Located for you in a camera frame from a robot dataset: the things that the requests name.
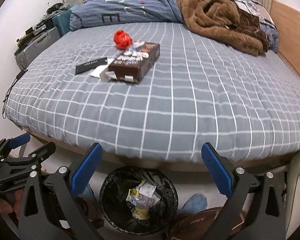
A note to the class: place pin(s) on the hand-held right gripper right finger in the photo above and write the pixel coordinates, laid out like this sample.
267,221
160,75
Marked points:
216,170

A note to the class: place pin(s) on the brown snack box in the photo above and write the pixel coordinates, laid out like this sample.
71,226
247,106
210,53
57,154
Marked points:
137,66

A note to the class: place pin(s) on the person's right leg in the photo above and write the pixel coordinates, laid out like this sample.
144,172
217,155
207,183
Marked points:
190,226

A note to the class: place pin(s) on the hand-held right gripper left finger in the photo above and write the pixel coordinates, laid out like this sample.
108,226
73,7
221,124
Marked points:
86,170

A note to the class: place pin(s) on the red wrapper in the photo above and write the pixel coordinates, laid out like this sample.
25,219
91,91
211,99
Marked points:
122,39

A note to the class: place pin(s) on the patterned pillow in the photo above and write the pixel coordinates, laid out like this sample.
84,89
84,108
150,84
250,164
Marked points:
250,5

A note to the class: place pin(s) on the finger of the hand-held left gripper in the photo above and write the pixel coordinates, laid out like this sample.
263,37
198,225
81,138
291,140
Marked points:
46,150
20,140

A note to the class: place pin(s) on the stack of dark flat items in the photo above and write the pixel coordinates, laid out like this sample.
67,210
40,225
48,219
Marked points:
32,31

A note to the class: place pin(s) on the grey checked bed sheet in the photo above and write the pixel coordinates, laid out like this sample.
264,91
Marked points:
190,105

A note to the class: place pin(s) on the brown fleece blanket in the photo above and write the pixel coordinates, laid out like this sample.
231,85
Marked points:
210,22

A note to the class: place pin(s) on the white cardboard box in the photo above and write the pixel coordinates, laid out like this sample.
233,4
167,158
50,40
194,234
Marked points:
148,191

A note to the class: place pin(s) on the trash bin with black liner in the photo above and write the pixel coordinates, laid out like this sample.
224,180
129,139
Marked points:
115,180

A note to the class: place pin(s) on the person's left hand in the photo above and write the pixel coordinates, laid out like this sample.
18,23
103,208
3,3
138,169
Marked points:
5,206

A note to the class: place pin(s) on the black packet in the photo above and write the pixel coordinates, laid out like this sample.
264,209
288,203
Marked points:
90,66

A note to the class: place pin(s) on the blue slipper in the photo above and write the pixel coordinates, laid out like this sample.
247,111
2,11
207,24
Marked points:
193,203

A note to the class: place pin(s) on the white card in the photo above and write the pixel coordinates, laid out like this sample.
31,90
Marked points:
109,75

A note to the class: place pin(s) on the teal suitcase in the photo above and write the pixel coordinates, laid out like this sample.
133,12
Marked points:
62,22

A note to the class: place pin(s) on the grey suitcase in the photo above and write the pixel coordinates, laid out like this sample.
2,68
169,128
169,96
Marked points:
37,47

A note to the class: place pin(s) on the blue striped duvet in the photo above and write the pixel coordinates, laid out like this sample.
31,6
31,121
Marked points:
140,7

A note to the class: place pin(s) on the white paper piece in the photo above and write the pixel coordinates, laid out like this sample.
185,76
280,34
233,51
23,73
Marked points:
98,71

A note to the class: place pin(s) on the beige chair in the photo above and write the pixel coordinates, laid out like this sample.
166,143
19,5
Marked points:
297,180

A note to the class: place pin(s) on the wooden headboard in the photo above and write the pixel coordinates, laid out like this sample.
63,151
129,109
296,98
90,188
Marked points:
292,35

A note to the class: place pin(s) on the yellow printed wrapper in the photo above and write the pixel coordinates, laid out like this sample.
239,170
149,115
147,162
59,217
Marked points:
133,194

